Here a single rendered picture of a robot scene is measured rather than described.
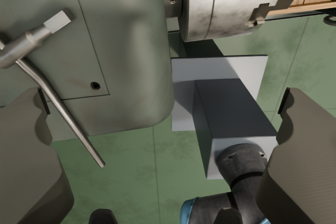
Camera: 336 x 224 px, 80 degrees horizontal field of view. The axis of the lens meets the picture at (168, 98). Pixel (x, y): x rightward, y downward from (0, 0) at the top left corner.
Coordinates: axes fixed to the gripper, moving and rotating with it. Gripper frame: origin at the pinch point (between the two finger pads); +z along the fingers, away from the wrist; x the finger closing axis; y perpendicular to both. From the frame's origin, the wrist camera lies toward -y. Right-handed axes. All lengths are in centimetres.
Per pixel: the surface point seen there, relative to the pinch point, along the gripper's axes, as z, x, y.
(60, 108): 13.6, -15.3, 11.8
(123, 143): 144, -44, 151
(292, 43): 145, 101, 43
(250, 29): 23.4, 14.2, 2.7
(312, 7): 51, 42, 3
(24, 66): 13.2, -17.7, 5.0
